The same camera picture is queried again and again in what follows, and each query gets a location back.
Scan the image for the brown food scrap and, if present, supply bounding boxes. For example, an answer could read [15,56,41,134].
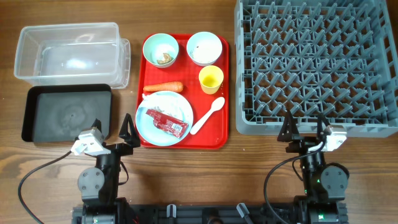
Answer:
[157,53,174,65]

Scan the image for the black food waste tray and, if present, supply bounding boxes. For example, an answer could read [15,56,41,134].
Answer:
[21,84,112,142]

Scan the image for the light blue plate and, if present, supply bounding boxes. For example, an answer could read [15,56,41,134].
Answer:
[135,91,193,147]

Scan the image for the orange carrot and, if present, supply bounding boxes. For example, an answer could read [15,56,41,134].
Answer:
[143,82,184,93]

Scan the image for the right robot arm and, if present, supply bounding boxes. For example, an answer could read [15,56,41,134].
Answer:
[277,112,349,223]

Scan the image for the yellow plastic cup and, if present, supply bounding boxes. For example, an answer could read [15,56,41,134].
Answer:
[198,65,224,95]

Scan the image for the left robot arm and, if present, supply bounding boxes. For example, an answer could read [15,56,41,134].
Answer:
[71,114,141,224]

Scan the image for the light blue bowl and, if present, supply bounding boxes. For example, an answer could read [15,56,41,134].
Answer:
[186,32,223,67]

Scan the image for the clear plastic waste bin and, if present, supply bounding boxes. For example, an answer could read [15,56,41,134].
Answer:
[14,22,131,89]

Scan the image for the green bowl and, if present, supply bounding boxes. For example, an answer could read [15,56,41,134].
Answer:
[142,33,179,68]

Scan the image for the grey dishwasher rack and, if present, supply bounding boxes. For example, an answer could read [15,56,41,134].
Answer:
[234,0,397,138]

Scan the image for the red snack wrapper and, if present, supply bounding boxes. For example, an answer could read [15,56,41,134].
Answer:
[146,109,188,139]

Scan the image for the red serving tray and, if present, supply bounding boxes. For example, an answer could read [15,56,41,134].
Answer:
[136,34,229,150]

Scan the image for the white plastic spoon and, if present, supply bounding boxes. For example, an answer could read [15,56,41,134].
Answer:
[190,97,226,135]

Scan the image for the white napkin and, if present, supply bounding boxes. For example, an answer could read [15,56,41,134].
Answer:
[140,93,181,115]

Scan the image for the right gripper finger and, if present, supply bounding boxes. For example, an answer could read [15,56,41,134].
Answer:
[277,111,300,142]
[317,113,330,140]

